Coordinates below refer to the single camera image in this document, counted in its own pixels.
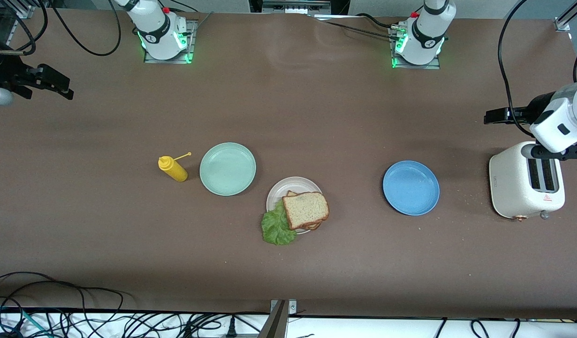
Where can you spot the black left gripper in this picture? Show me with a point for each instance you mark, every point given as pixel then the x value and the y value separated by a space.
pixel 535 108

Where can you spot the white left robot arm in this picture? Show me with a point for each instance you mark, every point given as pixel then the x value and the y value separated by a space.
pixel 427 33

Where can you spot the aluminium profile bracket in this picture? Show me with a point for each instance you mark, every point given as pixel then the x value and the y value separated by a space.
pixel 277 324

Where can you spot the white two-slot toaster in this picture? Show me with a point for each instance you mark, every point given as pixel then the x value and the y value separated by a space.
pixel 509 188

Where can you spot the aluminium frame rail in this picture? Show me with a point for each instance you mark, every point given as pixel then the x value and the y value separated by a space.
pixel 26 10

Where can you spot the blue plate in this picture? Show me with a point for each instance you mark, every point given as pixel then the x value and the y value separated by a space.
pixel 410 188

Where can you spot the mint green plate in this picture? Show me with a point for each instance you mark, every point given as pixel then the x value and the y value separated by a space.
pixel 227 169

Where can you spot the green lettuce leaf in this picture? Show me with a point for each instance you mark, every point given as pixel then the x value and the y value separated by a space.
pixel 277 230

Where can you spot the yellow squeeze bottle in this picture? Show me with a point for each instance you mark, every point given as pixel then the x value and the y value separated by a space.
pixel 176 171

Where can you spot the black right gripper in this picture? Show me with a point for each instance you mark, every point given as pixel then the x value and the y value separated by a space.
pixel 8 71

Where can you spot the grey metal device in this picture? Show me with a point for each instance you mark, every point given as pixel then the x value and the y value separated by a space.
pixel 295 5

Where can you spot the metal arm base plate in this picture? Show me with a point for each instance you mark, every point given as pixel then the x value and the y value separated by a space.
pixel 434 65
pixel 193 37

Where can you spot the brown bread slice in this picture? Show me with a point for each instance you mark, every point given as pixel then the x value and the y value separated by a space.
pixel 291 193
pixel 307 209

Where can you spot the beige plate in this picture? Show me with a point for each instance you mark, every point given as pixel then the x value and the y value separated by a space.
pixel 277 192

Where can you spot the black power plug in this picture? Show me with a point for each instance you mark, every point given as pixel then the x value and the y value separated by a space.
pixel 231 328

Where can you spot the aluminium frame corner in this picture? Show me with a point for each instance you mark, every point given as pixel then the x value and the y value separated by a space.
pixel 563 23

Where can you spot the white lower shelf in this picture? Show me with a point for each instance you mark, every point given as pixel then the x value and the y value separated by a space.
pixel 363 328

